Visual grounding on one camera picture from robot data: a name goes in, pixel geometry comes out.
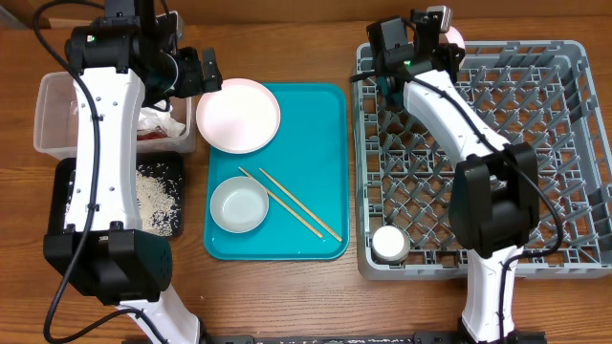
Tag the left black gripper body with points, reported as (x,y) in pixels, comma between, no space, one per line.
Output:
(189,78)

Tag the large pink plate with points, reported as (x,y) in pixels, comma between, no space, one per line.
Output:
(241,118)

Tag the white napkin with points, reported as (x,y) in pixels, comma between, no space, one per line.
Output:
(159,116)

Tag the grey dishwasher rack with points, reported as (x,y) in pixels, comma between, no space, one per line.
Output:
(540,92)

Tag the grey bowl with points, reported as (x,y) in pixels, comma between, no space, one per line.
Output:
(239,204)

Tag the pink bowl with rice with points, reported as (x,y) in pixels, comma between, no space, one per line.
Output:
(454,37)

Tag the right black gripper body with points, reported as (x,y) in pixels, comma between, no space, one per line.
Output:
(440,53)

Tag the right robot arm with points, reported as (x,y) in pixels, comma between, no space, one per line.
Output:
(494,202)

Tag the red snack wrapper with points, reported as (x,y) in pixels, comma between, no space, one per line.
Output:
(151,135)

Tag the white cup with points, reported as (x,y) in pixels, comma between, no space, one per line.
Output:
(390,245)

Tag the clear plastic waste bin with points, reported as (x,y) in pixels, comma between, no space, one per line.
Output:
(56,121)

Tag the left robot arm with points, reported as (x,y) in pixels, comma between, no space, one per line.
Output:
(125,60)

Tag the teal serving tray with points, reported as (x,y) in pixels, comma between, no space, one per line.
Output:
(309,157)

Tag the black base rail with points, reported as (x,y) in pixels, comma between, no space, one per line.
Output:
(415,338)

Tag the spilled rice pile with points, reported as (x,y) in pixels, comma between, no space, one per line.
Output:
(116,198)

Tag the black plastic tray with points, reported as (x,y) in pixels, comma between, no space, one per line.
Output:
(160,185)

